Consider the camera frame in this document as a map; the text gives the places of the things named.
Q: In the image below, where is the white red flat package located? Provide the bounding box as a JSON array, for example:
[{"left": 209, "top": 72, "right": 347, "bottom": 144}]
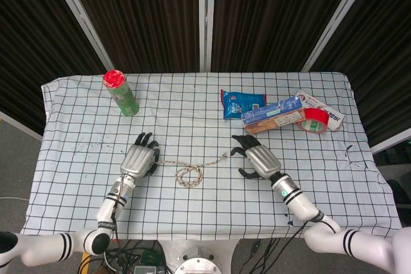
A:
[{"left": 294, "top": 90, "right": 345, "bottom": 132}]

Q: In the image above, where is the red tape roll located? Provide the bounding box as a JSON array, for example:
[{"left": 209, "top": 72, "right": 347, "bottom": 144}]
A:
[{"left": 295, "top": 108, "right": 330, "bottom": 134}]

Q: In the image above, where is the green chip can red lid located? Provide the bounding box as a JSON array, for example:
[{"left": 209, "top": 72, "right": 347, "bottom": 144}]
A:
[{"left": 102, "top": 69, "right": 140, "bottom": 117}]

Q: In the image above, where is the white partition frame post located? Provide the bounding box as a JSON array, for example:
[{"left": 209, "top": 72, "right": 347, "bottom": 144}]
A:
[
  {"left": 301, "top": 0, "right": 380, "bottom": 73},
  {"left": 44, "top": 0, "right": 125, "bottom": 74},
  {"left": 198, "top": 0, "right": 216, "bottom": 73}
]

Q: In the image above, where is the beige braided rope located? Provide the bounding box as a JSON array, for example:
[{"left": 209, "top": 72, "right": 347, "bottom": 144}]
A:
[{"left": 157, "top": 155, "right": 228, "bottom": 189}]

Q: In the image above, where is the blue snack bag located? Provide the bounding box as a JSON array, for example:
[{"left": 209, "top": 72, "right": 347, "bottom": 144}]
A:
[{"left": 220, "top": 89, "right": 268, "bottom": 120}]

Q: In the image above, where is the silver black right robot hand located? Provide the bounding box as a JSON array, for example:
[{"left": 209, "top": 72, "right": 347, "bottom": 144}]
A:
[{"left": 231, "top": 135, "right": 283, "bottom": 181}]

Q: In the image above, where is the white black checkered tablecloth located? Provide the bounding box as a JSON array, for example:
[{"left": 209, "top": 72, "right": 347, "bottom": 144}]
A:
[{"left": 21, "top": 71, "right": 402, "bottom": 240}]

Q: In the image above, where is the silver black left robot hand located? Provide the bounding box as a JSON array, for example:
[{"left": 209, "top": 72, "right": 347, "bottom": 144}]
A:
[{"left": 119, "top": 132, "right": 161, "bottom": 180}]

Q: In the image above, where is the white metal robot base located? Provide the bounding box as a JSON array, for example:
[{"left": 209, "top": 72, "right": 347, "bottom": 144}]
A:
[{"left": 157, "top": 238, "right": 241, "bottom": 274}]

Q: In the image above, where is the blue orange cookie box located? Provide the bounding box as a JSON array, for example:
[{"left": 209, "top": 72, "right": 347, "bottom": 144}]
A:
[{"left": 241, "top": 96, "right": 306, "bottom": 135}]

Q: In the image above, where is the black floor cable bundle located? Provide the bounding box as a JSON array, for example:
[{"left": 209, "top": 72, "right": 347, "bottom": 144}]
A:
[
  {"left": 78, "top": 238, "right": 168, "bottom": 274},
  {"left": 247, "top": 238, "right": 306, "bottom": 274}
]

